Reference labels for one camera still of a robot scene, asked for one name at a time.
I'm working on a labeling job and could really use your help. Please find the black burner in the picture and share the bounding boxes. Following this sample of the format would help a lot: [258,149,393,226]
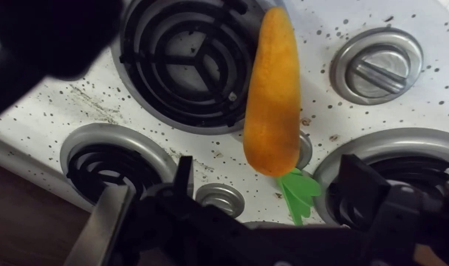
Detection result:
[61,122,178,203]
[113,0,265,134]
[312,127,449,233]

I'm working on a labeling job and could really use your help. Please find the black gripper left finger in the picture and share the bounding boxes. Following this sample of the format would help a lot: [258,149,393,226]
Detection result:
[0,0,125,113]

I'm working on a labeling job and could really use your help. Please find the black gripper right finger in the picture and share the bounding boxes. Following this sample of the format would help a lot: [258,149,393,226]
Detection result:
[66,155,449,266]

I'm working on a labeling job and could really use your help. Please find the silver stove knob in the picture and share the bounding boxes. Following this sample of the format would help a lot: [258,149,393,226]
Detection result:
[330,28,424,104]

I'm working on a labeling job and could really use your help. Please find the front left black burner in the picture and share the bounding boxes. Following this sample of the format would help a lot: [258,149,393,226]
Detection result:
[312,127,449,233]

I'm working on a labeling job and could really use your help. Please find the small silver centre knob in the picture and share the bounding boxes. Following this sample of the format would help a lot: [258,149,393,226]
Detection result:
[196,183,246,217]

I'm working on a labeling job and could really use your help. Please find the front right black burner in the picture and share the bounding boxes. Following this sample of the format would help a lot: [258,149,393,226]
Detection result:
[113,0,265,134]

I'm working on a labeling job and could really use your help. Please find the back left black burner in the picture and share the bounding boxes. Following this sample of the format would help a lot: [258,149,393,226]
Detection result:
[61,122,178,203]

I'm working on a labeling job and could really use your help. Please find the orange carrot plush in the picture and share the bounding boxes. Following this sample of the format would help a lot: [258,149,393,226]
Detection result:
[244,5,320,224]

